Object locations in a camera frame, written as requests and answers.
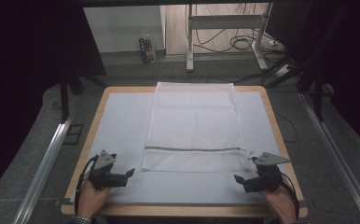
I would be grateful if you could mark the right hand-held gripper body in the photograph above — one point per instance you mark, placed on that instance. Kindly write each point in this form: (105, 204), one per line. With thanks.
(268, 177)

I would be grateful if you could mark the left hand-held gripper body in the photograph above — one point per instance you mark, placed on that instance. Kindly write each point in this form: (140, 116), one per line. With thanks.
(104, 161)

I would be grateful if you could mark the white mesh laundry bag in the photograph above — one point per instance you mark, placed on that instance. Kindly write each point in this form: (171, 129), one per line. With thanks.
(195, 121)

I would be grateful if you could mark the person's right hand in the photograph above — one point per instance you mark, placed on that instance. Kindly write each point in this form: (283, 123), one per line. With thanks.
(282, 202)

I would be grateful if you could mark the person's left hand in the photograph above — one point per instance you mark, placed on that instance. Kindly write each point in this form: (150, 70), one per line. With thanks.
(89, 200)

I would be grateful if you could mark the black floor plate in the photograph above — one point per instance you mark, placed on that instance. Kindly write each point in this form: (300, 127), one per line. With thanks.
(73, 134)

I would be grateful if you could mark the wooden framed work board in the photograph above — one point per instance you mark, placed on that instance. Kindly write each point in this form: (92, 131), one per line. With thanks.
(123, 124)

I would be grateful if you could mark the plaid shirt sleeve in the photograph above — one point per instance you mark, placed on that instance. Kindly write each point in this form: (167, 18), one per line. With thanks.
(80, 220)

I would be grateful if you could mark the black metal stand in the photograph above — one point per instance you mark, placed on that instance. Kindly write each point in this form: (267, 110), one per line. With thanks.
(64, 99)
(318, 102)

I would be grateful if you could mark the white power strip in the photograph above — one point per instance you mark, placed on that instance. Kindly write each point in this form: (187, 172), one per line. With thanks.
(283, 70)

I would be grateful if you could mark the colourful snack packet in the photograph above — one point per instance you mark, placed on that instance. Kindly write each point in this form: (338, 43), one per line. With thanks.
(147, 51)

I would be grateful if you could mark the black curtain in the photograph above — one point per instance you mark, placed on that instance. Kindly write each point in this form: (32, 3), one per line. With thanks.
(19, 77)
(349, 62)

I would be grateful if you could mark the aluminium floor rail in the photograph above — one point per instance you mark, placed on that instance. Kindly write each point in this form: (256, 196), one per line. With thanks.
(336, 155)
(44, 169)

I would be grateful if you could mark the white desk frame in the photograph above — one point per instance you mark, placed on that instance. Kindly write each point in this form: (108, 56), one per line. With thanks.
(224, 21)

